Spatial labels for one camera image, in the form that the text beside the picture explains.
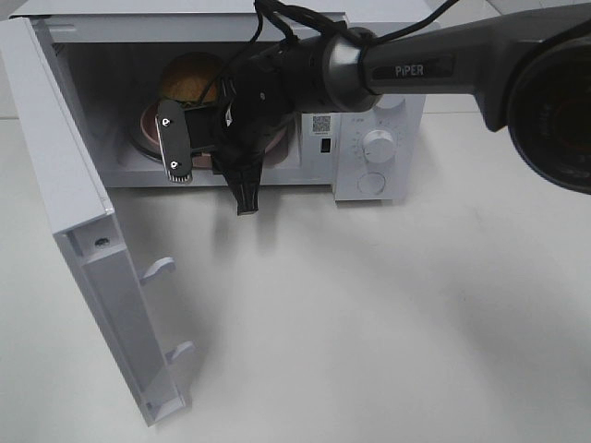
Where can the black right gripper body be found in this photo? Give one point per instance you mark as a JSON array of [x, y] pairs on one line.
[[232, 131]]

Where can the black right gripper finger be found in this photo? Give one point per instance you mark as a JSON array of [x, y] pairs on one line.
[[244, 185]]

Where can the burger with lettuce and cheese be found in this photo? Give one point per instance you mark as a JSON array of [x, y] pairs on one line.
[[186, 77]]

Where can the pink round plate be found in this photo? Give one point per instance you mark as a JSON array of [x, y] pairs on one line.
[[144, 134]]

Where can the round white door button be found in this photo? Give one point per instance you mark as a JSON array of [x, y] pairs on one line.
[[371, 184]]

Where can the white timer knob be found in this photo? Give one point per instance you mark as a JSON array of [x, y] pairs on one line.
[[378, 146]]

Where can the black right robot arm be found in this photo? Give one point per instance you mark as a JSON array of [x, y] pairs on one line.
[[529, 73]]

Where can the white microwave oven body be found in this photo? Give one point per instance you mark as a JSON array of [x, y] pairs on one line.
[[84, 78]]

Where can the upper white power knob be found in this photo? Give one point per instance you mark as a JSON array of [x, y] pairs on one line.
[[389, 102]]

